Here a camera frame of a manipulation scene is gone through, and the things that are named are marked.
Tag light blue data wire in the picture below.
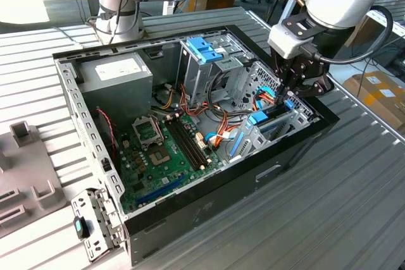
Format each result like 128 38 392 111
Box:
252 85 276 112
204 131 237 145

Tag yellow orange wire white plug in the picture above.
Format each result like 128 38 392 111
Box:
159 82 177 110

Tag black tripod stand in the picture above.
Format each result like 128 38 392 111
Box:
266 0 290 29

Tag green motherboard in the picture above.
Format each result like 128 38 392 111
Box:
115 113 228 216

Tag CPU socket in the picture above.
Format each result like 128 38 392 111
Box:
148 146 171 168

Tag blue plastic drive latch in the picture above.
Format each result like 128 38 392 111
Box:
186 37 224 64

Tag red black twisted wire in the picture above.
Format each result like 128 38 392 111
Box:
96 107 117 159

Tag labelled cardboard box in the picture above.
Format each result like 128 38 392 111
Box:
343 71 405 132

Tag blue expansion slot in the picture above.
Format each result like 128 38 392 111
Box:
135 172 187 207

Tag metal socket cover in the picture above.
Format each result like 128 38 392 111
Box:
131 114 164 151

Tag coloured power wire black plug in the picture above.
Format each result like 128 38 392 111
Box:
208 89 285 151

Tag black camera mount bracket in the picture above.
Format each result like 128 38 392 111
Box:
281 13 328 35

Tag black latch blue mark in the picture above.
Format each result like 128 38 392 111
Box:
72 215 92 240

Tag hard disk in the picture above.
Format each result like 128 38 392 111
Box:
228 99 295 159

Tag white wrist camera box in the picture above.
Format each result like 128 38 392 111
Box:
268 23 317 59

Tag black RAM slot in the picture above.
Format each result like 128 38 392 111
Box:
173 118 207 167
177 117 211 165
166 120 199 170
170 120 203 169

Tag grey power supply unit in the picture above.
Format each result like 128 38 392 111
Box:
77 52 154 132

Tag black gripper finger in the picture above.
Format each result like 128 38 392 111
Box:
289 60 335 98
273 56 299 105

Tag perforated metal disk bay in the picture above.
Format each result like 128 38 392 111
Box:
226 61 320 165

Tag metal slat shelf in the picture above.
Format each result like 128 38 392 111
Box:
344 0 405 59

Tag hinged metal slot bracket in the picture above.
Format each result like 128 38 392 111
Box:
70 187 124 263

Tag metal optical drive cage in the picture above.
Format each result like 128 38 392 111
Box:
176 31 256 109

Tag orange red wire bundle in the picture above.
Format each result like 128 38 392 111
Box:
178 82 212 120

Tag black open PC case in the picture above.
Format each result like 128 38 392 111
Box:
52 24 341 267

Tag grey parts rack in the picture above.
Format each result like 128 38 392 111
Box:
0 120 68 239

